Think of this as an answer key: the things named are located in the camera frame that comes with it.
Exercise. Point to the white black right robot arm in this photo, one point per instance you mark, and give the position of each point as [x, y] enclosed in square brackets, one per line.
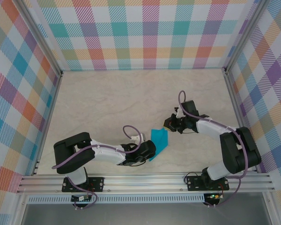
[208, 127]

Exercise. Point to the blue paper sheet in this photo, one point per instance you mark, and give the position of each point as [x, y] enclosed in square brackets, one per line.
[160, 140]

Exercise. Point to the aluminium frame post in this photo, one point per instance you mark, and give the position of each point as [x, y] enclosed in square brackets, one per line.
[41, 35]
[244, 35]

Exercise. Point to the grey metal base panel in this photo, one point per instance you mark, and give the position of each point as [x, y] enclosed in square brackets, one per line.
[154, 214]

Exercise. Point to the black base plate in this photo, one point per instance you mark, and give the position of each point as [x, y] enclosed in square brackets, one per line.
[194, 184]
[97, 184]

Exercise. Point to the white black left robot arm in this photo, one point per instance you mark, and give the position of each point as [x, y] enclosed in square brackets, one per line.
[107, 153]

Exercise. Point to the small black circuit board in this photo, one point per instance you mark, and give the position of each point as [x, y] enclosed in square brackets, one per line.
[78, 198]

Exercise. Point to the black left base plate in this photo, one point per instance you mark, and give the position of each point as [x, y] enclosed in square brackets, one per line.
[97, 184]

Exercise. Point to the aluminium side rail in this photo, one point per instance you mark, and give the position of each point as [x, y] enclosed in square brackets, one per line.
[50, 117]
[240, 117]

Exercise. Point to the small circuit board green light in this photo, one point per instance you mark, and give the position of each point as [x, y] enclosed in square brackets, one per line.
[214, 196]

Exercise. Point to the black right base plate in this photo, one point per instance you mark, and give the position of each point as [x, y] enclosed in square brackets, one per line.
[194, 184]

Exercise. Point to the aluminium mounting rail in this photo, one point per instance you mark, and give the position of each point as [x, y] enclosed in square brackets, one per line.
[142, 182]

